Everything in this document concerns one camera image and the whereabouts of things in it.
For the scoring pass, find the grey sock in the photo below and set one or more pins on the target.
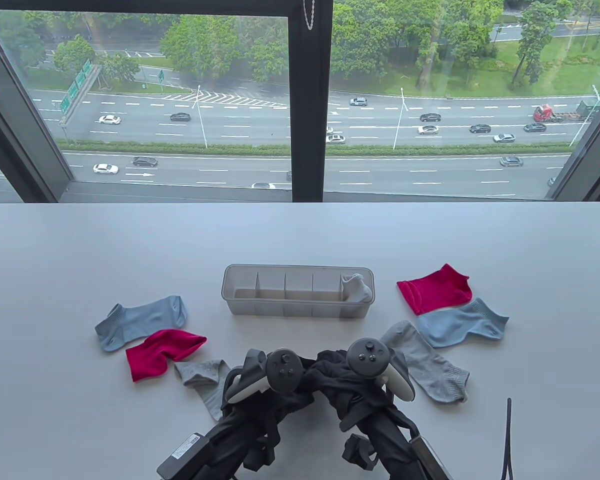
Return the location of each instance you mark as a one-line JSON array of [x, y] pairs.
[[202, 377], [430, 370]]

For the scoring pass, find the person's left hand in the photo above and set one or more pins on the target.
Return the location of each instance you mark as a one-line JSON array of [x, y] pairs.
[[285, 407]]

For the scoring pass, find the grey handheld controller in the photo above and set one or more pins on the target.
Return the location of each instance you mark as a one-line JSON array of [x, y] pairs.
[[367, 357], [282, 370]]

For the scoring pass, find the light blue sock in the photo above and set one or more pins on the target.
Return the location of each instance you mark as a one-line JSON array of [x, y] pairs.
[[140, 320], [460, 325]]

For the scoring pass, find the dark window frame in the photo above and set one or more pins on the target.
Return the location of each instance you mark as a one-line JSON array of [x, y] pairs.
[[307, 125]]

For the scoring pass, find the white sock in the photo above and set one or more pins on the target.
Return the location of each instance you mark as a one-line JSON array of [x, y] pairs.
[[364, 295], [350, 280]]

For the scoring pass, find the red sock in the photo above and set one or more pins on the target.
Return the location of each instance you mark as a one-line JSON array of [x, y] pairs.
[[150, 357], [435, 292]]

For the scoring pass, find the green road sign gantry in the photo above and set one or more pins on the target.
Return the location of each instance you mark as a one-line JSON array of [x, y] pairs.
[[72, 92]]

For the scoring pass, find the person's right forearm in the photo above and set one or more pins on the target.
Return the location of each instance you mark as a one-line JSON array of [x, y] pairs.
[[385, 445]]

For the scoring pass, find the person's left forearm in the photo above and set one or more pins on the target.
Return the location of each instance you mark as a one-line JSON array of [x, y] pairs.
[[230, 445]]

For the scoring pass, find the black box with white label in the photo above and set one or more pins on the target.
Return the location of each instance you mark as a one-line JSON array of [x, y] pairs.
[[430, 457], [182, 452]]

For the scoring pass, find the person's right hand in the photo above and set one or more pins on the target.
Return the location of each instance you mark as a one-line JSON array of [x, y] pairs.
[[360, 395]]

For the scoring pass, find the clear plastic divided organizer box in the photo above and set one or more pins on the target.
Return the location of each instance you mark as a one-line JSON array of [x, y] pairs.
[[280, 307]]

